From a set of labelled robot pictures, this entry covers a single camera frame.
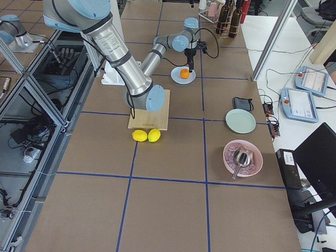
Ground orange mandarin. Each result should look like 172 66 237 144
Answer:
180 68 190 79

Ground light blue plate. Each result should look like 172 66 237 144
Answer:
171 66 196 85

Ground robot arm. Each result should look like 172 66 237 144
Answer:
43 1 199 111

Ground light green plate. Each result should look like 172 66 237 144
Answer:
225 109 256 134

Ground pink cup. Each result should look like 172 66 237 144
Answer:
208 2 217 17

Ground dark wine bottle upper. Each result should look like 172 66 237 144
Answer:
216 1 229 34

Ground dark wine bottle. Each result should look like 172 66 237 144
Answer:
228 0 244 38
216 1 229 34

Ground dark wine bottle middle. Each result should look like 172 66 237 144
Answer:
228 0 244 38

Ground red cylinder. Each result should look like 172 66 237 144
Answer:
240 0 251 24

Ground bamboo cutting board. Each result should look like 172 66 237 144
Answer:
128 89 170 130

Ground dark grey folded cloth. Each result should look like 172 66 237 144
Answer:
232 97 254 111

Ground yellow lemon near board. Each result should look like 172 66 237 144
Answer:
148 129 161 142

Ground white central pillar base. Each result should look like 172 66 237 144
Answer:
101 0 142 87

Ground yellow lemon outer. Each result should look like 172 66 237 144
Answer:
132 130 148 142

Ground pink bowl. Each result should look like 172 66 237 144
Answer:
223 140 263 176

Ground clear ice cubes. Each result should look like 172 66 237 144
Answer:
224 145 257 177

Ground metal ice scoop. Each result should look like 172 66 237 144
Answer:
232 146 253 180

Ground teach pendant near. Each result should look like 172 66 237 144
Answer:
280 88 319 123

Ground teach pendant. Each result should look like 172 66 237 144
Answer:
295 66 329 97
280 88 319 123

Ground teach pendant far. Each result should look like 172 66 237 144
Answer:
295 66 329 97

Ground black computer box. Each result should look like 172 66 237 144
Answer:
276 149 311 191

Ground black monitor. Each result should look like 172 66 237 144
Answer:
293 122 335 199

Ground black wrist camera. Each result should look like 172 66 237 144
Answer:
197 40 207 54

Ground copper wire bottle rack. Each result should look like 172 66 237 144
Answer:
215 1 240 38

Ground aluminium frame post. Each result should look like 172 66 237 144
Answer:
251 0 298 82

